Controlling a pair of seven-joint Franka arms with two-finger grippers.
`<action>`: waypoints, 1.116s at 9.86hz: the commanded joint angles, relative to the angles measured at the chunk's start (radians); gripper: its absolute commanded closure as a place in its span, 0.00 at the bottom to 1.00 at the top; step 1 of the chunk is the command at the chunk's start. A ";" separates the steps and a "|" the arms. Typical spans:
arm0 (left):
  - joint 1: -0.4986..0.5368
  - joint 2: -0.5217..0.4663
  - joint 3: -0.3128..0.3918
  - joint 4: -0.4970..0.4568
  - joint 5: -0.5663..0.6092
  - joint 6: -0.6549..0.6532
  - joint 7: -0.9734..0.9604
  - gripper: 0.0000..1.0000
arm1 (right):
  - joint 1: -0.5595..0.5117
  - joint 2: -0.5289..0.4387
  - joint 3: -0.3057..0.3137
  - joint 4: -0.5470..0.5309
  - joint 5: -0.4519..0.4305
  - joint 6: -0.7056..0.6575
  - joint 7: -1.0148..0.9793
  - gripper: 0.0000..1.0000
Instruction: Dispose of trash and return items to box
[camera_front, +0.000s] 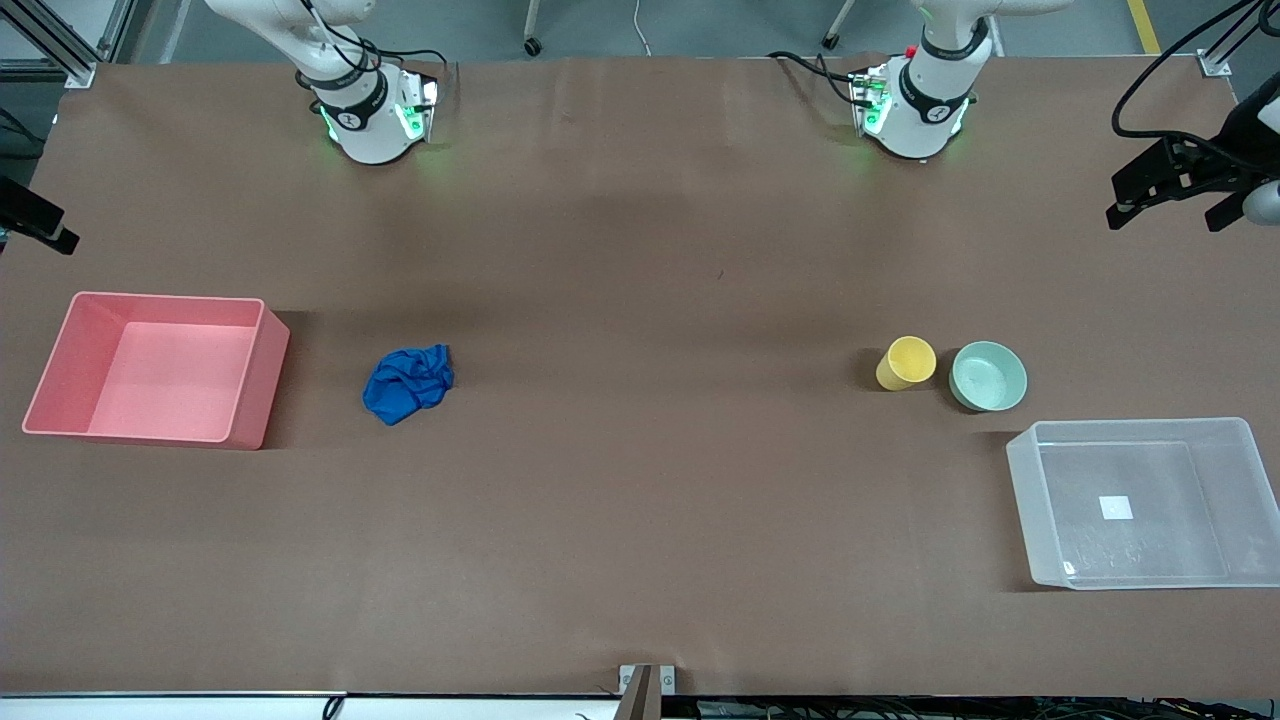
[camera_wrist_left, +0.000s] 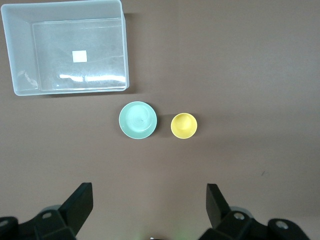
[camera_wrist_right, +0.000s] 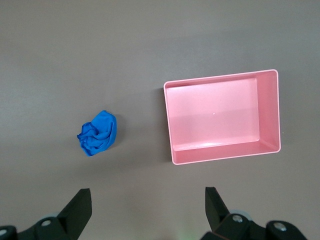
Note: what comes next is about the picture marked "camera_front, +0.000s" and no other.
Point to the mint green bowl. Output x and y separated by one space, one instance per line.
990 378

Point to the yellow cup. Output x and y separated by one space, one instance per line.
905 365

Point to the blue cloth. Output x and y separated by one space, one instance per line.
405 385

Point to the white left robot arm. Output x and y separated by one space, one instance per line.
925 115

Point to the clear plastic box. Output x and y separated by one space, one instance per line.
1200 470

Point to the pink plastic bin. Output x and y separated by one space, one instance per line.
170 370

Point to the white square sticker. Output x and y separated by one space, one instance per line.
1116 508

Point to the chair leg with caster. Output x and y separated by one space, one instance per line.
533 45
830 42

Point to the white board strip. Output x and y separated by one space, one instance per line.
200 710

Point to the brown paper table cover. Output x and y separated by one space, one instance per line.
640 300

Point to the metal corner bracket with struts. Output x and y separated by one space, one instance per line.
1215 65

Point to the aluminium frame post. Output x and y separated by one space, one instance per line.
55 42

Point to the metal table edge bracket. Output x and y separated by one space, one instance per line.
645 690

